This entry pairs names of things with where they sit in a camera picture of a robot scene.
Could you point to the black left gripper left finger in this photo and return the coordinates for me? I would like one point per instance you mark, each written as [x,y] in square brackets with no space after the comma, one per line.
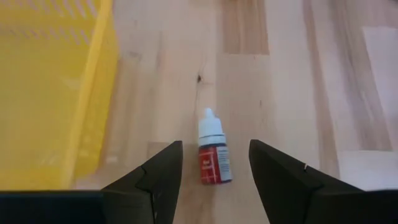
[155,186]

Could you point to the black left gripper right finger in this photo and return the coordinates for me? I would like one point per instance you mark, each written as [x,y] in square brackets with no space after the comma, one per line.
[280,186]

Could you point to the small red-label dropper bottle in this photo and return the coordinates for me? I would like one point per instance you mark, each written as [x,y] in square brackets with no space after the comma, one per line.
[214,163]

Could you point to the yellow plastic basket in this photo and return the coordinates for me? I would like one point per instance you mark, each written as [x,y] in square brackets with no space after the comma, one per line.
[46,93]

